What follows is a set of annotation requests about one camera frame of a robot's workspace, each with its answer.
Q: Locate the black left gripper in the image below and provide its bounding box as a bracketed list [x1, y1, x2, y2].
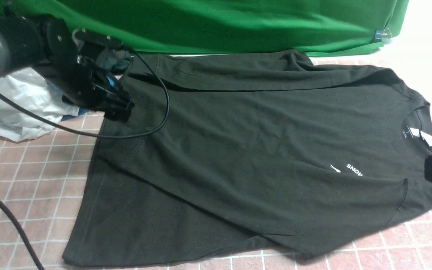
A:
[57, 28, 135, 122]

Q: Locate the dark gray long-sleeve top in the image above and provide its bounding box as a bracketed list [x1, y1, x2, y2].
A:
[62, 49, 432, 268]

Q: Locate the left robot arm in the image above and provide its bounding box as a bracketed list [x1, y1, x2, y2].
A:
[0, 14, 134, 122]

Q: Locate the blue crumpled garment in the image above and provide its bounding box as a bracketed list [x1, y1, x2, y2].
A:
[46, 75, 122, 121]

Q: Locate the black crumpled garment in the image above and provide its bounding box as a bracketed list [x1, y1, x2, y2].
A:
[96, 48, 133, 75]

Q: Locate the green backdrop cloth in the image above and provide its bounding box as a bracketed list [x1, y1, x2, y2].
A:
[10, 0, 409, 57]

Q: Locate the white crumpled garment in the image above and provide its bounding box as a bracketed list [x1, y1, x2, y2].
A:
[0, 67, 80, 143]

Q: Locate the blue binder clip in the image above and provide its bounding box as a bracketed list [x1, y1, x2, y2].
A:
[373, 28, 392, 43]

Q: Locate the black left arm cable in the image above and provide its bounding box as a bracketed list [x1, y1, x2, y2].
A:
[0, 47, 170, 139]

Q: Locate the black thick cable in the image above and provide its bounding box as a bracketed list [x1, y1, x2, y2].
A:
[0, 174, 46, 270]

